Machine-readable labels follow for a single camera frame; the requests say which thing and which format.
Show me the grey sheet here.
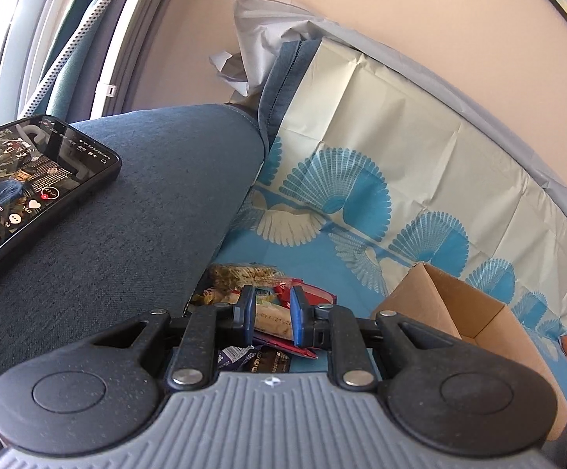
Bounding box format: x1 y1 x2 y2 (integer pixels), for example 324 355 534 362
209 0 567 220

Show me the blue white fan-print cover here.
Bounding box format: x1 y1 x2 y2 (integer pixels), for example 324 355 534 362
210 39 567 450

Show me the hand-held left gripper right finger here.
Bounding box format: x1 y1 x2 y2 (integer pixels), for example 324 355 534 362
289 285 460 392

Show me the black snack packet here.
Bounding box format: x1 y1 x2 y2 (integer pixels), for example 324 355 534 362
249 347 291 375

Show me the teal curtain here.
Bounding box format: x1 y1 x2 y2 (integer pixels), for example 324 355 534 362
44 0 135 123

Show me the cardboard box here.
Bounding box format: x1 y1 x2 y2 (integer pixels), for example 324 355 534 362
370 262 567 443

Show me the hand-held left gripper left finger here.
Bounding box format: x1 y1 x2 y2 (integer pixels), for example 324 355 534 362
91 284 257 392

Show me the beige snack packet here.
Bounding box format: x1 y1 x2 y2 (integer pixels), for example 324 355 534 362
254 298 294 342

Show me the yellow snack packet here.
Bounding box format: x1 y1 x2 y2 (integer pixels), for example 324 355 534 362
188 289 241 310

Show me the red snack packet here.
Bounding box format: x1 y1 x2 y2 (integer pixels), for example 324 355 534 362
274 278 335 360

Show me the noodle snack packet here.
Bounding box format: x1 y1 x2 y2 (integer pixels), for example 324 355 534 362
209 264 284 295

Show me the black smartphone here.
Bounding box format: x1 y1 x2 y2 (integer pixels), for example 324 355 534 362
0 115 122 299

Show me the white dotted strap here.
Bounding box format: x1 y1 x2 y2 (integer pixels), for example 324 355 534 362
20 0 139 119

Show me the dark blue snack packet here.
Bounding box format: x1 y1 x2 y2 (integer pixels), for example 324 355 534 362
218 346 256 373

